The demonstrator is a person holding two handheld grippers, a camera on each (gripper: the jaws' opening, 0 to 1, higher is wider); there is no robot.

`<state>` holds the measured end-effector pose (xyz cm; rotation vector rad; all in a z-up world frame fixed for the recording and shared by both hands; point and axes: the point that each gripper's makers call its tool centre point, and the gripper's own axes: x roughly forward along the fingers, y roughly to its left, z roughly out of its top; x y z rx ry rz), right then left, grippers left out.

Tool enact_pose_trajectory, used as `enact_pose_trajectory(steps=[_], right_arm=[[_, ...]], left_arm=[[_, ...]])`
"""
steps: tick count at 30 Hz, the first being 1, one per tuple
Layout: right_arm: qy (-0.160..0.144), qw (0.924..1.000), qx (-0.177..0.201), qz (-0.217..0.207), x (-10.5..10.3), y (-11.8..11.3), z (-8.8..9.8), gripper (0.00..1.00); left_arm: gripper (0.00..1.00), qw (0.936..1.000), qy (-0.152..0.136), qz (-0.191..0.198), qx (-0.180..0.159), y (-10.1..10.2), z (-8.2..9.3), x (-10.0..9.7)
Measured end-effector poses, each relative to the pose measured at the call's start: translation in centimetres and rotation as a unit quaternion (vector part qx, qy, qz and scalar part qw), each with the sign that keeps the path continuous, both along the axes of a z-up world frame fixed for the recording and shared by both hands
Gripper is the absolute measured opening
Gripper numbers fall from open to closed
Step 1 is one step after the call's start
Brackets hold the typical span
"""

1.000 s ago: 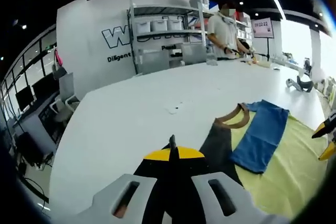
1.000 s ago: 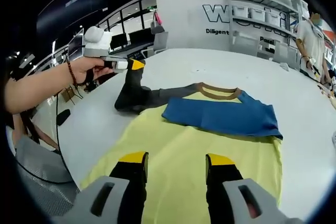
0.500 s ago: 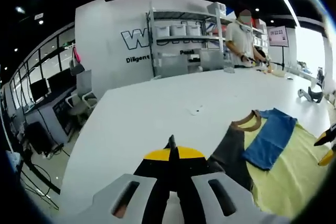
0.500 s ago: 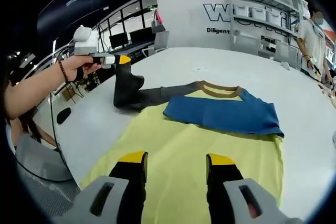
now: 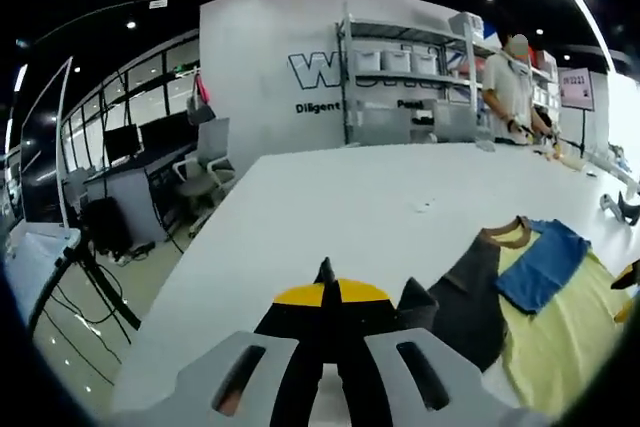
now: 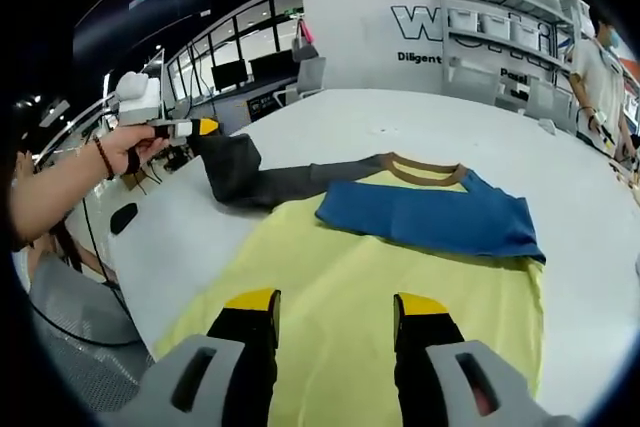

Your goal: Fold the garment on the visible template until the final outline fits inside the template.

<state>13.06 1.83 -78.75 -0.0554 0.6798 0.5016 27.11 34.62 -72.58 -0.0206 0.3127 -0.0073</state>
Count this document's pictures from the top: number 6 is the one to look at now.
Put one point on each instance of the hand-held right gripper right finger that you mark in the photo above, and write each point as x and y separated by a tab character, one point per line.
440	352

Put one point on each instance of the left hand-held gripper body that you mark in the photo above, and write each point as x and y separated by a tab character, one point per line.
137	99

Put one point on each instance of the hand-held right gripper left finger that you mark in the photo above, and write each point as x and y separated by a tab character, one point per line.
235	347

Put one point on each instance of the yellow garment with dark sleeves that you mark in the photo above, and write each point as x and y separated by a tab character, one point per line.
360	247

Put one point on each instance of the person's left hand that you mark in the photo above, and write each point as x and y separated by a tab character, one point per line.
127	149

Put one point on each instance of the black desk monitor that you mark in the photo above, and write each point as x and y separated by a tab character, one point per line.
229	74
270	67

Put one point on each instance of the black oval pad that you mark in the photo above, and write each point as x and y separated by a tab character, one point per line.
123	218

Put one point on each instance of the grey office chair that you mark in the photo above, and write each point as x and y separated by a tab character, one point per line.
307	79

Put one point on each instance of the grey and pink hanging bag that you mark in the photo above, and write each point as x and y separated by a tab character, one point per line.
305	42

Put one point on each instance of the grey metal shelf rack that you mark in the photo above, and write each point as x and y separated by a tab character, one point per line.
505	42

